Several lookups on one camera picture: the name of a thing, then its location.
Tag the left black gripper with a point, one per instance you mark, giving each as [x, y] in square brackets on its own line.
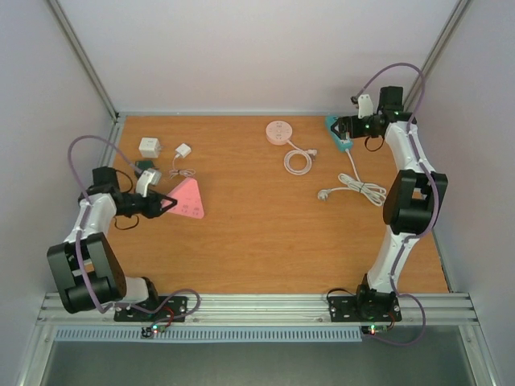
[154, 202]

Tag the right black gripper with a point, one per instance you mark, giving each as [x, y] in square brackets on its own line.
[349, 122]

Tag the teal power strip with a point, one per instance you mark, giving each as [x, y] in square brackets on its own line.
[342, 146]

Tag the pink triangular power strip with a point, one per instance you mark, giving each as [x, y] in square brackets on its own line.
[188, 197]

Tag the green cube socket adapter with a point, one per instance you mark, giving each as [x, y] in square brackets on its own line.
[145, 164]

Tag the white cube socket adapter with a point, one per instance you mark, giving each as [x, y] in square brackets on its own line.
[150, 147]

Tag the white usb charger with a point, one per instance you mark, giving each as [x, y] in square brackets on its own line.
[182, 151]

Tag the round pink power strip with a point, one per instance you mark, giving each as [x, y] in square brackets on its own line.
[279, 133]

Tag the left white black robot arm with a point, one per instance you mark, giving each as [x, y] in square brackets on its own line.
[87, 274]

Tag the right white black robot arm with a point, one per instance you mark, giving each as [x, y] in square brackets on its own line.
[410, 208]

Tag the left controller board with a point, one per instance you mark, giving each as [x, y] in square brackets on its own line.
[155, 330]

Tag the controller board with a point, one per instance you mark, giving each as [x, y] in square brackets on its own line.
[155, 330]
[375, 329]

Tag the right controller board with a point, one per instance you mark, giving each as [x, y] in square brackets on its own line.
[375, 329]

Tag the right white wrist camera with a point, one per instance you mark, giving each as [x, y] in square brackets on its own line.
[364, 105]

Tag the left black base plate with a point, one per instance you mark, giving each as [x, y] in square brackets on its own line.
[176, 306]

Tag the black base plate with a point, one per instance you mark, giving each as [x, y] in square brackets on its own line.
[353, 309]
[176, 306]

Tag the aluminium front rail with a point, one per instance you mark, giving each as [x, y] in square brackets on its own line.
[279, 310]

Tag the grey slotted cable duct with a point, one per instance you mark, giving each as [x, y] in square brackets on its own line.
[210, 334]

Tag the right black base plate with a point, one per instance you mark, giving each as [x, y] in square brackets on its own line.
[353, 309]

